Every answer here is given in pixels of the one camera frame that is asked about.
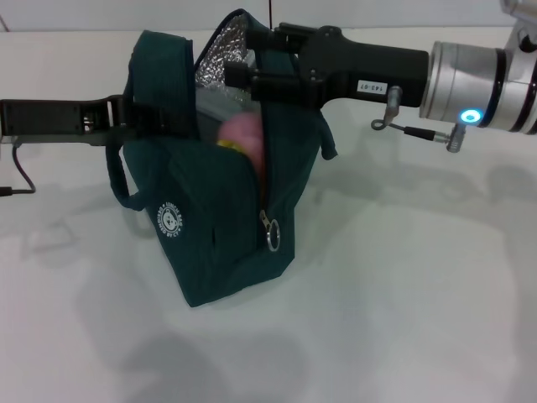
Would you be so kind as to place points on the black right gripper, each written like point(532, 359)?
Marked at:
point(369, 67)

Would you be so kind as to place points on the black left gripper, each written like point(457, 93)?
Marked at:
point(46, 119)

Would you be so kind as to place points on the clear blue-rimmed food container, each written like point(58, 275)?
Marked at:
point(210, 107)

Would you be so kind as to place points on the yellow banana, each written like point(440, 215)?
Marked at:
point(228, 144)

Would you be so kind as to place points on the pink toy peach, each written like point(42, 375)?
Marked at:
point(241, 130)

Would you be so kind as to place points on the dark teal lunch bag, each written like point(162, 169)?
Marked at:
point(210, 235)

